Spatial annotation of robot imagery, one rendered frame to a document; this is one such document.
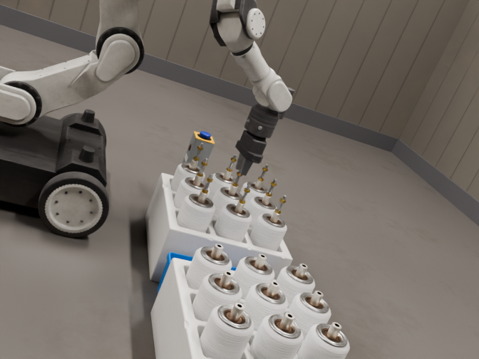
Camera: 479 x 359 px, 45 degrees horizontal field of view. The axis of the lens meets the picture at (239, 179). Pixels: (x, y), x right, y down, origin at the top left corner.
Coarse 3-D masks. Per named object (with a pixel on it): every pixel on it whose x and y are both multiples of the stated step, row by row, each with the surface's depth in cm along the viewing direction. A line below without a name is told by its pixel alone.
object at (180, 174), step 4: (180, 164) 189; (180, 168) 186; (176, 172) 187; (180, 172) 185; (184, 172) 185; (188, 172) 185; (176, 176) 187; (180, 176) 185; (184, 176) 185; (188, 176) 184; (192, 176) 185; (204, 176) 188; (172, 180) 189; (176, 180) 187; (180, 180) 186; (172, 184) 188; (176, 184) 187; (172, 188) 188; (176, 188) 187
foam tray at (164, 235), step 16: (160, 176) 194; (160, 192) 187; (160, 208) 180; (176, 208) 174; (160, 224) 173; (176, 224) 164; (160, 240) 167; (176, 240) 163; (192, 240) 164; (208, 240) 164; (224, 240) 167; (160, 256) 164; (192, 256) 166; (240, 256) 169; (256, 256) 170; (272, 256) 171; (288, 256) 173; (160, 272) 166
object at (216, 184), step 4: (212, 180) 190; (216, 180) 189; (220, 180) 189; (212, 184) 190; (216, 184) 189; (220, 184) 188; (224, 184) 188; (228, 184) 189; (212, 188) 190; (216, 188) 189; (212, 192) 190; (208, 196) 191; (212, 196) 190
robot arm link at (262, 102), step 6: (252, 90) 173; (258, 90) 171; (294, 90) 173; (258, 96) 171; (258, 102) 170; (264, 102) 168; (252, 108) 171; (258, 108) 169; (264, 108) 169; (270, 108) 168; (252, 114) 170; (258, 114) 169; (264, 114) 168; (270, 114) 169; (276, 114) 171; (282, 114) 174; (258, 120) 169; (264, 120) 169; (270, 120) 169; (276, 120) 171
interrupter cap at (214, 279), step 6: (210, 276) 130; (216, 276) 131; (210, 282) 128; (216, 282) 129; (234, 282) 132; (216, 288) 127; (222, 288) 127; (228, 288) 129; (234, 288) 129; (228, 294) 127; (234, 294) 128
